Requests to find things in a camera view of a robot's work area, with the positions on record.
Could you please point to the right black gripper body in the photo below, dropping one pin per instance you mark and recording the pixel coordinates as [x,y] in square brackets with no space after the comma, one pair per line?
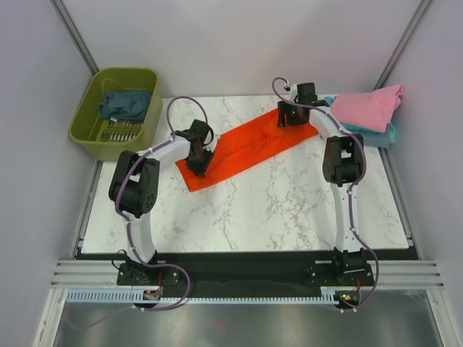
[293,116]

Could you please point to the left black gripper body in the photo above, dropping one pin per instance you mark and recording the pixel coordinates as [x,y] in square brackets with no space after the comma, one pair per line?
[203,153]

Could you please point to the orange t shirt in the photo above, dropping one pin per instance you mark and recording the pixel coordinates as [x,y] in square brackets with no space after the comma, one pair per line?
[246,146]

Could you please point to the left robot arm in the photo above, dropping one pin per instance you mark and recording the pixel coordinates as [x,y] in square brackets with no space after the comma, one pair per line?
[134,185]

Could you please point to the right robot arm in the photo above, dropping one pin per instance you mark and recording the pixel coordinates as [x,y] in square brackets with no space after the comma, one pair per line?
[343,164]

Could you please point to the pink folded t shirt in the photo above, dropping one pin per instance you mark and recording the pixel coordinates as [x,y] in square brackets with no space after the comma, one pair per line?
[372,111]

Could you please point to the olive green plastic basket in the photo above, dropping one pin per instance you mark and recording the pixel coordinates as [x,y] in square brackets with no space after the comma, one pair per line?
[106,139]

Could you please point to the dark blue crumpled t shirt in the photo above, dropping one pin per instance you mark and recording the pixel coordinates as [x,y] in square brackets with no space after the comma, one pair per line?
[129,106]

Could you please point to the teal folded t shirt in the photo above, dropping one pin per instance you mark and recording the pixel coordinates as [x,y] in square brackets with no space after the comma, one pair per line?
[372,139]

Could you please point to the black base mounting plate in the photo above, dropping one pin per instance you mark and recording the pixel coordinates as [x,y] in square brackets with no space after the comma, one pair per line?
[242,270]

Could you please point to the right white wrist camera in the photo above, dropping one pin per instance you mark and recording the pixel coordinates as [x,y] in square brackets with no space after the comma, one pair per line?
[292,92]

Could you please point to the light blue cable duct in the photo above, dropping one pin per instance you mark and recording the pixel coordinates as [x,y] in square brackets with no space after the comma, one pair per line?
[214,295]

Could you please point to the aluminium rail frame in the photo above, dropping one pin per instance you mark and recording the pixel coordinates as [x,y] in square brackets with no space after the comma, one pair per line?
[392,271]

